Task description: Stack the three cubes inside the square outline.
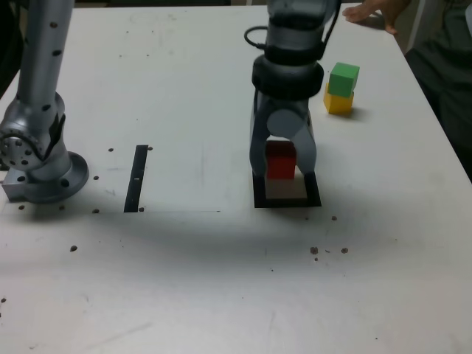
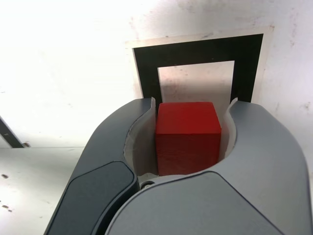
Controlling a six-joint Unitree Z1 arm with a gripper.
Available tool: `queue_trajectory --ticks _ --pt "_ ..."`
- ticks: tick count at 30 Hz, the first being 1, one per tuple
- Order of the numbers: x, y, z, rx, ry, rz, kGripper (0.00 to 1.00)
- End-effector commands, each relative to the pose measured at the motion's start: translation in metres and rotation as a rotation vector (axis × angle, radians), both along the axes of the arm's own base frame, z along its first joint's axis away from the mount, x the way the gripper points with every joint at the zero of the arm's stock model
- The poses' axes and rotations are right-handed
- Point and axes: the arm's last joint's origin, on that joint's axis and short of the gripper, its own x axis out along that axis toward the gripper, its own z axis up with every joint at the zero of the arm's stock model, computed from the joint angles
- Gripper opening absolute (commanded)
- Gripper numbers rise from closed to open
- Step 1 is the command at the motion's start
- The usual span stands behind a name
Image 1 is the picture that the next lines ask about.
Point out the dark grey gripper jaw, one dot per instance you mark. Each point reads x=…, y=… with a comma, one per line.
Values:
x=257, y=147

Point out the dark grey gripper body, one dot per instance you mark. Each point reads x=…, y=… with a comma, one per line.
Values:
x=287, y=104

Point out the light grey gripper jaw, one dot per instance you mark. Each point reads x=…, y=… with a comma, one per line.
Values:
x=284, y=123

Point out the red cube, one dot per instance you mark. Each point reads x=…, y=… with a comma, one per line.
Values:
x=280, y=166

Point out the yellow cube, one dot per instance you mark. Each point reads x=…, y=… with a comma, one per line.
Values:
x=337, y=105

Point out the green cube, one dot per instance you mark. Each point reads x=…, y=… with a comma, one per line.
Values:
x=343, y=79

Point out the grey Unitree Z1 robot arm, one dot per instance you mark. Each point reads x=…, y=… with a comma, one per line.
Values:
x=40, y=73

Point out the black tape square outline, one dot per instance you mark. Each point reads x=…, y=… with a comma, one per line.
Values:
x=287, y=203

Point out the person's hand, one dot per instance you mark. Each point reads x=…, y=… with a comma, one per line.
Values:
x=383, y=11

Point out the black tape strip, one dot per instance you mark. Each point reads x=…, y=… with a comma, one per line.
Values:
x=134, y=184

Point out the person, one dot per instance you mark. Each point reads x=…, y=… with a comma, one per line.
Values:
x=450, y=73

